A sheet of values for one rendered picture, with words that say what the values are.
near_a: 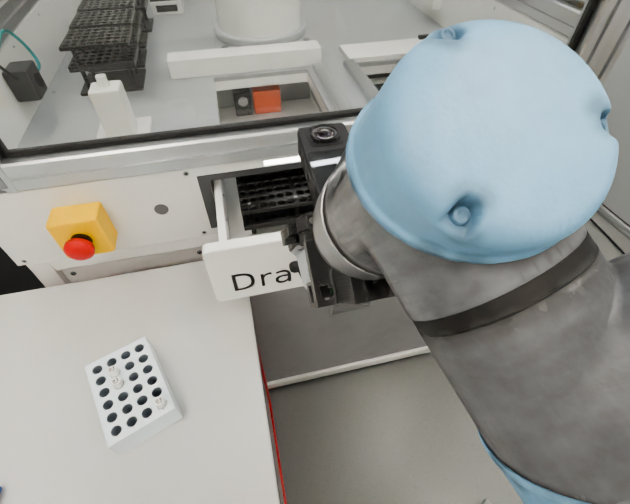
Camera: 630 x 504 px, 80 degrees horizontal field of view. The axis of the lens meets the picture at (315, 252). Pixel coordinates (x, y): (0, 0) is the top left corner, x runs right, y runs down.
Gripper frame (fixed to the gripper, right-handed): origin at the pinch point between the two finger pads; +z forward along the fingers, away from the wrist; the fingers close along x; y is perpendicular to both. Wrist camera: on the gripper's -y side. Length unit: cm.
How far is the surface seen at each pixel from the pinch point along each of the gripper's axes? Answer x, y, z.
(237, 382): -13.4, 16.4, 12.7
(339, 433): 8, 52, 81
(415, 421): 34, 54, 80
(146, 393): -24.7, 14.6, 9.3
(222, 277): -12.7, 1.4, 9.3
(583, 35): 47, -25, 3
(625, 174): 166, -20, 104
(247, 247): -8.6, -1.5, 5.1
